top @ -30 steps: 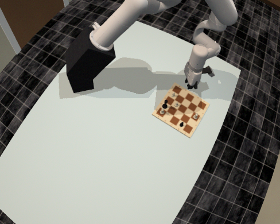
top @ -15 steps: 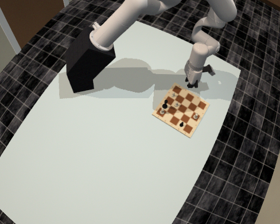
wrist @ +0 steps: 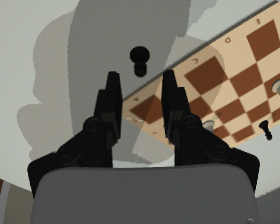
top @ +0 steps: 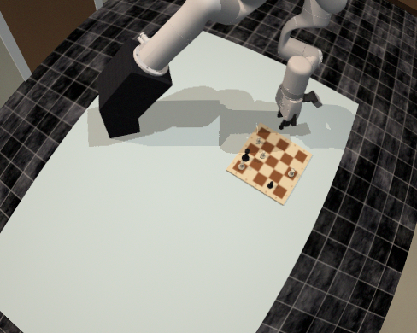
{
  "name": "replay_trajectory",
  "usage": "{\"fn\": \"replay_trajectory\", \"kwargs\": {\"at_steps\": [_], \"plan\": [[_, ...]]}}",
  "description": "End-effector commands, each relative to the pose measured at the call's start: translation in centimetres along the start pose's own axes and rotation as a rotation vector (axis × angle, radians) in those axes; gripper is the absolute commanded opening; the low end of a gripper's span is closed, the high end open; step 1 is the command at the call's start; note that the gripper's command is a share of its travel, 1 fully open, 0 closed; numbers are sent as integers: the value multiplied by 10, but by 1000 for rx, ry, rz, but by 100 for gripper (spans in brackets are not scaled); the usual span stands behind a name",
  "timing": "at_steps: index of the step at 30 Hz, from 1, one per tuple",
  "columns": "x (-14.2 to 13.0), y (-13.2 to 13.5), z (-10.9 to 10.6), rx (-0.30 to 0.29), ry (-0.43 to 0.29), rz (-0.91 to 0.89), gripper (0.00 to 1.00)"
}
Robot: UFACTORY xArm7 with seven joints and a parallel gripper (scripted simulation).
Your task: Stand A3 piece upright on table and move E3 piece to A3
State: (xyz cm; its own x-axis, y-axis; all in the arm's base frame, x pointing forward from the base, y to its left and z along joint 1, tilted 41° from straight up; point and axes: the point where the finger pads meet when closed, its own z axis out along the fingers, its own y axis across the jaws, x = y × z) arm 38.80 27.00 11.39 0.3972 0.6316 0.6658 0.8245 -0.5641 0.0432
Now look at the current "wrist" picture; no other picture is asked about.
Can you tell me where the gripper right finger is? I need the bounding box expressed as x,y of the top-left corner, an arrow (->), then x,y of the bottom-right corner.
161,70 -> 260,194

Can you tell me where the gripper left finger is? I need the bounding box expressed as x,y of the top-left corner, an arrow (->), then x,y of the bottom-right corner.
27,71 -> 123,198

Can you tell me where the chessboard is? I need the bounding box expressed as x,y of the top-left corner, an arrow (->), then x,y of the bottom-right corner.
122,0 -> 280,150

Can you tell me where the white chess rook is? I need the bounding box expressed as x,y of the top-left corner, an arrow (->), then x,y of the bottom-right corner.
271,79 -> 280,95

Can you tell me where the black pawn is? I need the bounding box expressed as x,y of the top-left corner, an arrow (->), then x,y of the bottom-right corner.
259,120 -> 272,140
130,46 -> 150,77

